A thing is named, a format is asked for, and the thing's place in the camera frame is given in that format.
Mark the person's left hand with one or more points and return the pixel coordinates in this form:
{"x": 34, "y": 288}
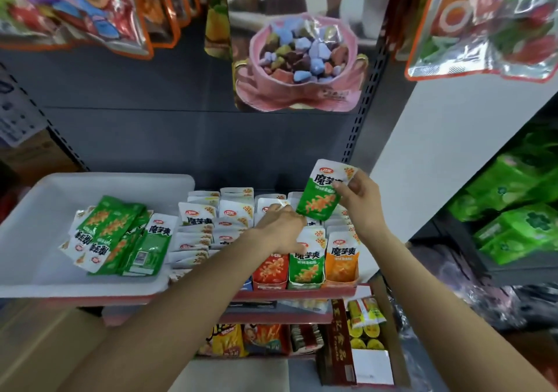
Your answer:
{"x": 279, "y": 230}

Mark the person's right hand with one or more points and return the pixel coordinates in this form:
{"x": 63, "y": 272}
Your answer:
{"x": 362, "y": 206}

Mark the red konjac snack packet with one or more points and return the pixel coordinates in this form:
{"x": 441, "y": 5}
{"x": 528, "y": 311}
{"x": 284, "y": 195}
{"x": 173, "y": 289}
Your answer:
{"x": 270, "y": 270}

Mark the blue konjac snack packet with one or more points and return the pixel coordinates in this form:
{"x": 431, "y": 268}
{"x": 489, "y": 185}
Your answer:
{"x": 234, "y": 215}

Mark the blue display box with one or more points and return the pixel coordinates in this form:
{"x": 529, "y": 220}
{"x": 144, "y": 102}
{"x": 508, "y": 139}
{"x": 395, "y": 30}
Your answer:
{"x": 235, "y": 197}

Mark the red display box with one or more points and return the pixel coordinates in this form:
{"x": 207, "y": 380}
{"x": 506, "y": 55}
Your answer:
{"x": 270, "y": 286}

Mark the orange snack packet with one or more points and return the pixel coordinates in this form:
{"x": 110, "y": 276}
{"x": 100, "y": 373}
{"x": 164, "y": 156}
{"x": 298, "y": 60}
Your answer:
{"x": 342, "y": 261}

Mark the green display box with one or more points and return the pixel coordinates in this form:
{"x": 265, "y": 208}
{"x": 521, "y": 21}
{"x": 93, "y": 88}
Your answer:
{"x": 307, "y": 286}

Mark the orange display box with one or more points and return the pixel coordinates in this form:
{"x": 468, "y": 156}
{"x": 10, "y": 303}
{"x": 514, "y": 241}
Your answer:
{"x": 342, "y": 281}

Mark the gold display box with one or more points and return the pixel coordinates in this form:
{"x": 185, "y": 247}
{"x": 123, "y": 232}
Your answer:
{"x": 196, "y": 200}

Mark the pile of snack packets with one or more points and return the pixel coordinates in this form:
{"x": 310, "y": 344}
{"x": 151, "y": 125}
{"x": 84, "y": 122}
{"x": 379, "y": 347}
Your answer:
{"x": 113, "y": 235}

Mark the white plastic bin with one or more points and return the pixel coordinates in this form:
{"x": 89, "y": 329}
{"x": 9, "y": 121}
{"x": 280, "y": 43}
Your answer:
{"x": 35, "y": 248}

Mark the person's left forearm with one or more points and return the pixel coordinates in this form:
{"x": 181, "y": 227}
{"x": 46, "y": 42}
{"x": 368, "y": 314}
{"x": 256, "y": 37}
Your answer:
{"x": 166, "y": 322}

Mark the person's right forearm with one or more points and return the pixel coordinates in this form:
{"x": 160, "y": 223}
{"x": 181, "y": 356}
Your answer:
{"x": 462, "y": 318}

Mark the hanging yellow green snack bags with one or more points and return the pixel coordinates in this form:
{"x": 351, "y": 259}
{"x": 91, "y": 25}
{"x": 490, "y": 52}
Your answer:
{"x": 216, "y": 21}

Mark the orange-edged clear candy bag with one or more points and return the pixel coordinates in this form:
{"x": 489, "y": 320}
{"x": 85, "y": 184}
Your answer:
{"x": 488, "y": 21}

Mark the plain brown cardboard carton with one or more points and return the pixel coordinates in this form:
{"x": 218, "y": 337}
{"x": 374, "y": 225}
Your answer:
{"x": 35, "y": 156}

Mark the white blue carton box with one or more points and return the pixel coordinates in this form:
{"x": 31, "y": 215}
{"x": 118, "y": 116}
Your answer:
{"x": 16, "y": 117}

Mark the row of orange chip bags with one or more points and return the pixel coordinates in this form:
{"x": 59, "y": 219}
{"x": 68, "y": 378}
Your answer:
{"x": 253, "y": 339}

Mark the hanging pink candy bag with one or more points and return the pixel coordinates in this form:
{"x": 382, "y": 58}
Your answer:
{"x": 301, "y": 91}

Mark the dark red white-label carton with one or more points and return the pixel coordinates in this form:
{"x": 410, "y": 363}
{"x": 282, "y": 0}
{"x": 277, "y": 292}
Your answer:
{"x": 336, "y": 357}

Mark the black plastic wrapped bundle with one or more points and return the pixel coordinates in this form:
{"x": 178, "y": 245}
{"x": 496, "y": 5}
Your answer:
{"x": 471, "y": 296}

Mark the stack of green packs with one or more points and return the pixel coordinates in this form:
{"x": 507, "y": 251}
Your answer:
{"x": 514, "y": 204}

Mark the orange trimmed colourful candy bag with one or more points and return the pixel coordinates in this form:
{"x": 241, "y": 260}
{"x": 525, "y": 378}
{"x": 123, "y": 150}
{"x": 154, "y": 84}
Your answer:
{"x": 78, "y": 4}

